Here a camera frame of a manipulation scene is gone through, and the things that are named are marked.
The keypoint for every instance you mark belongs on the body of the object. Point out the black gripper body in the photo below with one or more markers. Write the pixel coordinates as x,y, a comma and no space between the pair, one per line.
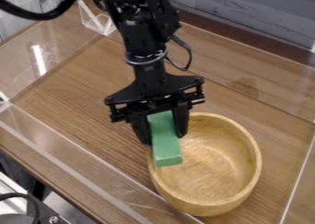
157,91

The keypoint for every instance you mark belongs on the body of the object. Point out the black metal table bracket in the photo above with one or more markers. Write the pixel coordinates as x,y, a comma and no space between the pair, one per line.
40,213

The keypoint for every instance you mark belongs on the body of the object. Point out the green rectangular block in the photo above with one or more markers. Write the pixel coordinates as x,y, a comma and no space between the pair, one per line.
166,143

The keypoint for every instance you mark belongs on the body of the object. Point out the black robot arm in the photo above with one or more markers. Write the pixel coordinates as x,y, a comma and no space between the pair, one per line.
147,24

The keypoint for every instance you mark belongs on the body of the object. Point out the clear acrylic corner bracket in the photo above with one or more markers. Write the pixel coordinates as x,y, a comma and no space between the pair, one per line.
99,23

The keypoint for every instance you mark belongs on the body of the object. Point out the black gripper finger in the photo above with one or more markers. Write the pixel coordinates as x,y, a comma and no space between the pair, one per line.
141,126
182,118

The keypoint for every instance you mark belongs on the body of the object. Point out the brown wooden bowl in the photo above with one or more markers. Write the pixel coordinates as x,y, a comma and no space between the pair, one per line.
221,169

